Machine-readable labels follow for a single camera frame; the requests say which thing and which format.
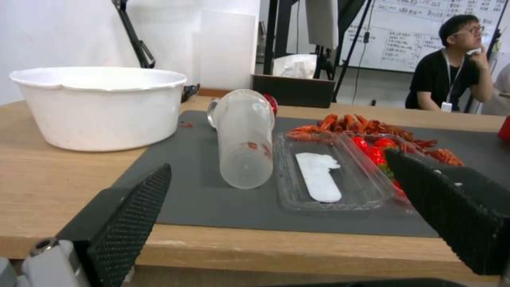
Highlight clear disposable takeout box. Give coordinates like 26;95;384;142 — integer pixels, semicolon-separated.
275;131;416;214

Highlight red crayfish pile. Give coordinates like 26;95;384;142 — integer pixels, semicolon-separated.
286;113;465;167

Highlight white plastic bag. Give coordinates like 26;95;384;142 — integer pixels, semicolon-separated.
273;54;320;79

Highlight clear plastic cup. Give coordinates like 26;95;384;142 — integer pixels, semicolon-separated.
214;88;277;190

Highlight white hanging panel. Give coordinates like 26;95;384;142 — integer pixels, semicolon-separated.
305;0;340;49

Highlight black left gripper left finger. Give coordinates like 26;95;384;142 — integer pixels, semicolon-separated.
0;163;173;287

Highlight person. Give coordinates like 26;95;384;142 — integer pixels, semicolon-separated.
405;14;504;114

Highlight white pad in box lid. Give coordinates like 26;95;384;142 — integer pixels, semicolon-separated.
295;152;343;204

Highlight brown cardboard box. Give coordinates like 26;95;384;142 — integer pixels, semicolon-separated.
251;74;336;109

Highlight red round object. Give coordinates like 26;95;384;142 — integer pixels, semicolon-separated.
264;93;280;115

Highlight dark grey table mat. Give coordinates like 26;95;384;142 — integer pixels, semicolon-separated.
104;110;510;240

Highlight black tripod stand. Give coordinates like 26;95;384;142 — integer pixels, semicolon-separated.
262;0;371;104

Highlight white plastic basin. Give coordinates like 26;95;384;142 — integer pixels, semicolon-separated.
8;67;188;152

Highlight whiteboard with writing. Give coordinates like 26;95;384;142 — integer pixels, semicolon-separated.
338;0;510;73

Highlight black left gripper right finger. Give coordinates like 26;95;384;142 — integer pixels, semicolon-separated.
383;148;510;275

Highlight red container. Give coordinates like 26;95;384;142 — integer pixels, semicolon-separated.
497;115;510;141

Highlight small black object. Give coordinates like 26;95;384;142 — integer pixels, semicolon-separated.
182;83;201;103

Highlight red strawberries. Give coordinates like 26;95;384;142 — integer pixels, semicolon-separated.
350;136;408;199

